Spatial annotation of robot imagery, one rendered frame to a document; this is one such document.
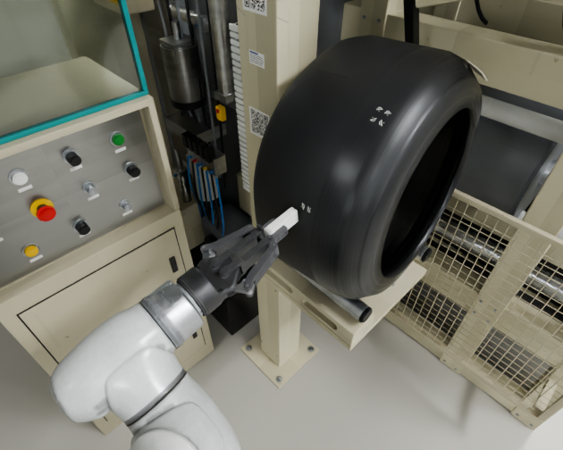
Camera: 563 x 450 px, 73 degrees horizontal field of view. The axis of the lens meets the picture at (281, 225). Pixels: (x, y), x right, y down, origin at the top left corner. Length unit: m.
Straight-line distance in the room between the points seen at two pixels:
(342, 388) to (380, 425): 0.21
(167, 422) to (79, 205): 0.72
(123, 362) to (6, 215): 0.63
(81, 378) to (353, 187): 0.47
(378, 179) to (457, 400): 1.47
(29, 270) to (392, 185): 0.95
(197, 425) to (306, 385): 1.31
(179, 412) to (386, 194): 0.44
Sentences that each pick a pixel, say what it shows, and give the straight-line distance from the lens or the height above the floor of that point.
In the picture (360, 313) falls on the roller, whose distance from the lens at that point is 0.95.
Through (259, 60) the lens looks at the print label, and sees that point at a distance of 0.92.
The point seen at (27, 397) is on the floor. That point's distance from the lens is 2.14.
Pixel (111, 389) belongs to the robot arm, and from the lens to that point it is 0.57.
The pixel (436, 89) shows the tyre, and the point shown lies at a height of 1.42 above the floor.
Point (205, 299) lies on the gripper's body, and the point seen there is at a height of 1.22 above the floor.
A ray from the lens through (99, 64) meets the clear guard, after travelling 1.01.
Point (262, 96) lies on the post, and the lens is 0.95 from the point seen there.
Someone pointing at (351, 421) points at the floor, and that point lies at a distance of 1.82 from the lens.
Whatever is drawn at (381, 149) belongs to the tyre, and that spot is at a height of 1.37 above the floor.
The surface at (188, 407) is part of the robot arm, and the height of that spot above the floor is 1.17.
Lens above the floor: 1.70
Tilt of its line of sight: 44 degrees down
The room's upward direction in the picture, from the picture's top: straight up
